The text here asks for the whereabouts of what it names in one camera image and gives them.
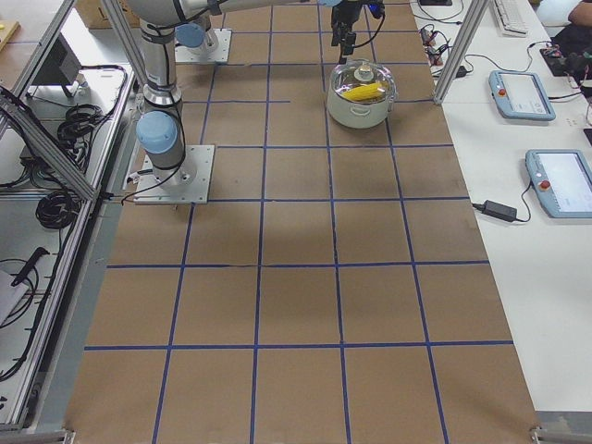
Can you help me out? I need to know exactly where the lower teach pendant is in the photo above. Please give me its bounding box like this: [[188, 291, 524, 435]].
[[525, 149, 591, 218]]

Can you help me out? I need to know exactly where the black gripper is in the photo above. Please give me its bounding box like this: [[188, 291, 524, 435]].
[[331, 1, 363, 65]]

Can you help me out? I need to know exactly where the cardboard box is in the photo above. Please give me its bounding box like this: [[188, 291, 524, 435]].
[[74, 0, 140, 30]]

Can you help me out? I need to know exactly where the pale green steel pot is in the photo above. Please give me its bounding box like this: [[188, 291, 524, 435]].
[[327, 59, 398, 129]]

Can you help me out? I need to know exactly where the black power brick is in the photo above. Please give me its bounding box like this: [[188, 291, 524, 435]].
[[481, 200, 517, 222]]

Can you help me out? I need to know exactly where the aluminium frame post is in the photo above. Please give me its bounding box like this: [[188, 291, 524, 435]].
[[433, 0, 489, 105]]

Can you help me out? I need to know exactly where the small circuit board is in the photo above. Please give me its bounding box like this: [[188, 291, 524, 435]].
[[418, 24, 452, 67]]

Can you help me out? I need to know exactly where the glass pot lid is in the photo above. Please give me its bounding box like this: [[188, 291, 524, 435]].
[[329, 59, 398, 105]]

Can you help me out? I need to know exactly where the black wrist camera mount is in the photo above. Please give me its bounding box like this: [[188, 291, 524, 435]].
[[366, 0, 385, 19]]

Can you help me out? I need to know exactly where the teach pendant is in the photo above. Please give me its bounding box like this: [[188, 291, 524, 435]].
[[488, 70, 556, 121], [525, 149, 591, 218]]

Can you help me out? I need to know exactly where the yellow corn cob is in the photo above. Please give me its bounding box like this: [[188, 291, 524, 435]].
[[341, 82, 385, 102]]

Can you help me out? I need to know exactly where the white keyboard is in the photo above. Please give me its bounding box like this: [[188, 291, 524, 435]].
[[491, 0, 528, 38]]

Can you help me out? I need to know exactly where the upper teach pendant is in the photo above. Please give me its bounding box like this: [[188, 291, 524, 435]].
[[488, 70, 556, 121]]

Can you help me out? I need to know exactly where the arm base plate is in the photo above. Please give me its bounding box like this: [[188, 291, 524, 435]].
[[132, 145, 215, 204], [175, 28, 232, 65]]

